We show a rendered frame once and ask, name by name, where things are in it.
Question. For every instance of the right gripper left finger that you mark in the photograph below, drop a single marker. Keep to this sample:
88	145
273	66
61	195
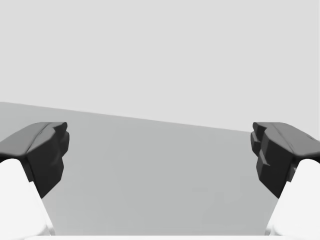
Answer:
37	160

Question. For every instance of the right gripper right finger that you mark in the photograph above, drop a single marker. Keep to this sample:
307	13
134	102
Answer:
277	160

